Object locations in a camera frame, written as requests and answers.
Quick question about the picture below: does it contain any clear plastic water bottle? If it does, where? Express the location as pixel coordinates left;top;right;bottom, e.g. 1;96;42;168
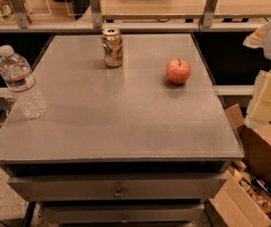
0;44;47;118

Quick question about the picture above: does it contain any drawer with knob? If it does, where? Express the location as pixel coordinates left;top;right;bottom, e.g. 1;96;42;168
40;204;204;224
8;173;226;202

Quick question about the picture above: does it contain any red apple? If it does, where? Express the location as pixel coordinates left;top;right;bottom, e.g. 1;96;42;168
166;59;190;85

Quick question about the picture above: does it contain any lower drawer with knob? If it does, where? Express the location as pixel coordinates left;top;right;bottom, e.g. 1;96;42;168
40;204;204;224

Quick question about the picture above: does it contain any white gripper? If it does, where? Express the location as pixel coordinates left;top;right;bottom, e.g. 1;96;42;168
243;18;271;129

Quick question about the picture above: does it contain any open cardboard box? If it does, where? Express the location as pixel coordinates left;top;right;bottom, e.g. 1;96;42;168
207;104;271;227

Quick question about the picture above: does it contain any grey metal drawer cabinet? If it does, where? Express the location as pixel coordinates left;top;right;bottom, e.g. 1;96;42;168
0;33;244;227

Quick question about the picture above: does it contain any upper drawer with knob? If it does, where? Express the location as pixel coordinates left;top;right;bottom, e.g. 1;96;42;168
8;173;226;202

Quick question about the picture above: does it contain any gold soda can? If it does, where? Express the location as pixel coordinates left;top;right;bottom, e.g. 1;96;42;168
101;27;123;67

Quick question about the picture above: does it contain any middle metal bracket post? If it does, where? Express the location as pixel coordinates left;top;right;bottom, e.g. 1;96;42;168
89;0;103;28

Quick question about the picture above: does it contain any blue snack packet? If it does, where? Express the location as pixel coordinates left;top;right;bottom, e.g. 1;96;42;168
251;177;270;194

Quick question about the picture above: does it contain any metal bracket post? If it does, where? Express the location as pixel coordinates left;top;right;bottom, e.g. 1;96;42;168
89;0;103;28
10;0;31;28
200;0;218;27

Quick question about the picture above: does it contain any left metal bracket post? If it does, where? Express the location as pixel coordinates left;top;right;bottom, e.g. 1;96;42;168
10;0;31;28

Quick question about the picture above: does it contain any right metal bracket post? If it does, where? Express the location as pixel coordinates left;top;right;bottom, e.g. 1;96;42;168
200;0;218;27

